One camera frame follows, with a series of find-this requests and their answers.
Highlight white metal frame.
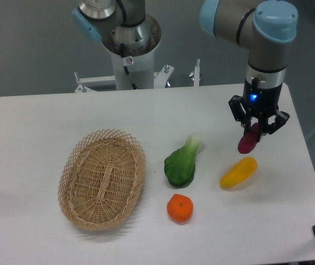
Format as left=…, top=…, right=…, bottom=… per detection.
left=73, top=59, right=202, bottom=93

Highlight woven wicker basket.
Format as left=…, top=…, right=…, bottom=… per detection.
left=58, top=129, right=146, bottom=231

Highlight orange tangerine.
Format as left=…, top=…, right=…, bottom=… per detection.
left=167, top=194, right=194, bottom=223

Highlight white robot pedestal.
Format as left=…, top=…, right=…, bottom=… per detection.
left=102, top=14, right=162, bottom=91

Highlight purple sweet potato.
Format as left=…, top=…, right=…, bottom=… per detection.
left=238, top=123, right=259, bottom=154

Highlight yellow mango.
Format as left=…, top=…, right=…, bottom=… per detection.
left=219, top=156, right=258, bottom=189

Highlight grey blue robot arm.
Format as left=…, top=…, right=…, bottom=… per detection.
left=71, top=1, right=298, bottom=140

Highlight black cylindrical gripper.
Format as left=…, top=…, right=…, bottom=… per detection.
left=228, top=80, right=290, bottom=142

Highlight green bok choy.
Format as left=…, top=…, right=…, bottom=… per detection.
left=164, top=134, right=203, bottom=188

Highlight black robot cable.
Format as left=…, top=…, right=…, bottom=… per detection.
left=120, top=44, right=138, bottom=91

